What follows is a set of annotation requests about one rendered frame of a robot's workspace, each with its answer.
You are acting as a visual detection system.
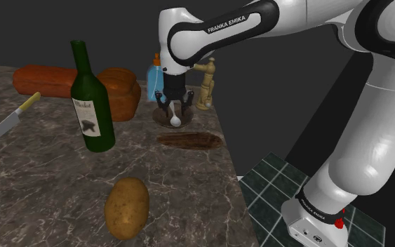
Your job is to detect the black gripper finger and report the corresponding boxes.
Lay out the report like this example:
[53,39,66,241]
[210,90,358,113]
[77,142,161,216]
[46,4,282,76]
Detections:
[154,90,170,112]
[181,89,196,116]

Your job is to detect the round brown plate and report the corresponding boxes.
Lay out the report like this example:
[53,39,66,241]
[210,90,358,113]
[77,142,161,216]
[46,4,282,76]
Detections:
[152,105,195,129]

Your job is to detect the blue spray bottle orange cap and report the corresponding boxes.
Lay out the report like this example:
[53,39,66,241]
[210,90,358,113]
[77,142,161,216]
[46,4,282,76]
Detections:
[146,53,166,102]

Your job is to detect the white spoon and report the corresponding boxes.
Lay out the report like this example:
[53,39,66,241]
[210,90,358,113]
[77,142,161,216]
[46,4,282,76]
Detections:
[168,100,182,128]

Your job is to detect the tan wooden pepper mill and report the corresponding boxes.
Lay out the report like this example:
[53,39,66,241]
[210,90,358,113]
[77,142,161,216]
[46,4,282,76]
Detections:
[193,57,217,112]

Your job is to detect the brown oval wooden board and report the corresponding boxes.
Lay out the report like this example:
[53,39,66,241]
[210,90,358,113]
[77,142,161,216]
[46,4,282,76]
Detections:
[156,131,225,151]

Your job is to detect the round brown bread loaf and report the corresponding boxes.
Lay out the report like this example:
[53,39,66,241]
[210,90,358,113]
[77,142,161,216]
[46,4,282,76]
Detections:
[95,67,142,123]

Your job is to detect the green wine bottle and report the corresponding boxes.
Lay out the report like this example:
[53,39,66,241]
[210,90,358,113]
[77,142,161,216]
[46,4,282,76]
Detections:
[69,39,116,154]

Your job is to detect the brown potato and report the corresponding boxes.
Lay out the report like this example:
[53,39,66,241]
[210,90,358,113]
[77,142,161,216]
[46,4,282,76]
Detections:
[103,176,150,241]

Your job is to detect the green tiled robot stand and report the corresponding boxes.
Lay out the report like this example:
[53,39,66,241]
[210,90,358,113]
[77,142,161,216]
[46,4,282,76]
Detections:
[239,152,387,247]

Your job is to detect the long reddish bread loaf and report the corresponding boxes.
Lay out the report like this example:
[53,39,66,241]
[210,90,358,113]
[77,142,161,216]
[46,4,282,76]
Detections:
[12,64,79,99]

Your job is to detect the yellow-handled kitchen knife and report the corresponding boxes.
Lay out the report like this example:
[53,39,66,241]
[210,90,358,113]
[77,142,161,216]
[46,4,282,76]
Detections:
[0,91,42,153]

